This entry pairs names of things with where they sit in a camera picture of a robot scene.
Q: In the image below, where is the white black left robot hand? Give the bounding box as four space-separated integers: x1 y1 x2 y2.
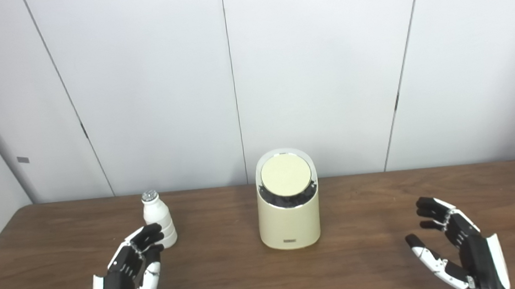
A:
86 223 168 289

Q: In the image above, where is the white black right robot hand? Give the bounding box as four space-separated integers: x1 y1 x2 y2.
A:
402 191 510 289

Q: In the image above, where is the small white plastic bottle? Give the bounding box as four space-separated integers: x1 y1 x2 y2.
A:
141 188 179 250

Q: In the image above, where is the cream-colored bin body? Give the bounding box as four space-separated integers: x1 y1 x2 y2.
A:
253 146 323 252

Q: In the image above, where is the cream round bin lid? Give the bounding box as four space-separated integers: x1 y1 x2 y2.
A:
259 152 313 199

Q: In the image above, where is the black bin liner bag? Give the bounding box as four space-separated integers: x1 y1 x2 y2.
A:
258 180 319 210

